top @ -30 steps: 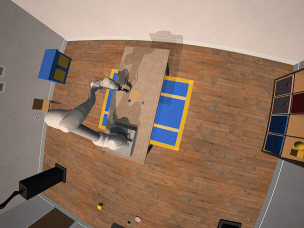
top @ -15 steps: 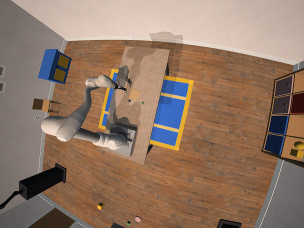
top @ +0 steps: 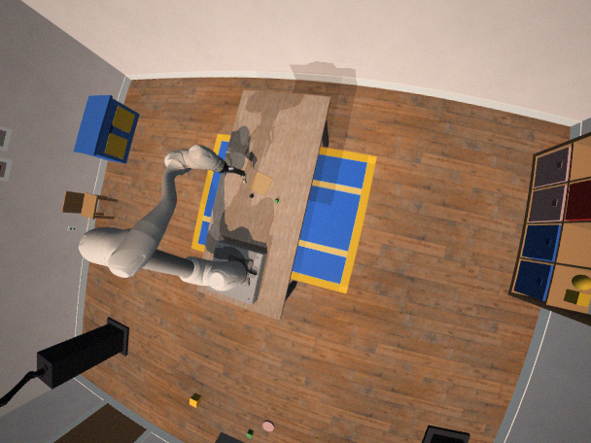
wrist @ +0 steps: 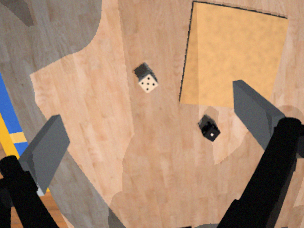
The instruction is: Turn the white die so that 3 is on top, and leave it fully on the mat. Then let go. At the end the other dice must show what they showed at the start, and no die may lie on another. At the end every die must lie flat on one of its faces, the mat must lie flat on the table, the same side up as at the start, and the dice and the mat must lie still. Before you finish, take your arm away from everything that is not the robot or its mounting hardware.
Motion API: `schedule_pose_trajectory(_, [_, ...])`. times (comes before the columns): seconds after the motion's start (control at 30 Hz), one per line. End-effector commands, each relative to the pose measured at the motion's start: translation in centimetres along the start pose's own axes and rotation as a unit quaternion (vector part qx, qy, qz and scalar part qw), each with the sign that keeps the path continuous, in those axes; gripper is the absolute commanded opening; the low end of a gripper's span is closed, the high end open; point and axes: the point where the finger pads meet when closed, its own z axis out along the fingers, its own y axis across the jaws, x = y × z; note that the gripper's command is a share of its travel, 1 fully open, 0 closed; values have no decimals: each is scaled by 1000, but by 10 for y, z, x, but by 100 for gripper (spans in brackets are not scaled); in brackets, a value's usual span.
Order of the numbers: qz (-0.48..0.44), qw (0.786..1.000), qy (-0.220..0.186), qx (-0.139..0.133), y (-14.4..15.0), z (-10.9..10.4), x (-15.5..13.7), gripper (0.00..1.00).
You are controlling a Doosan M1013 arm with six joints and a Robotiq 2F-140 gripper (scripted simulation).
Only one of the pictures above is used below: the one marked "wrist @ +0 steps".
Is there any orange flat mat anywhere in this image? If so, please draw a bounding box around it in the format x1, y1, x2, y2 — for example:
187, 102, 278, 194
180, 2, 289, 108

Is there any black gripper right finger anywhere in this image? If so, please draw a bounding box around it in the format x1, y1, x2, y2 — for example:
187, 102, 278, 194
217, 79, 304, 228

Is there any white die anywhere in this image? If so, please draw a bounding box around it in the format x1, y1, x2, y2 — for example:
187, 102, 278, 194
138, 71, 158, 93

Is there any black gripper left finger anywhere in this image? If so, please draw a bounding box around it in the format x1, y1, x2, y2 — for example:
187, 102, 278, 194
0, 114, 70, 228

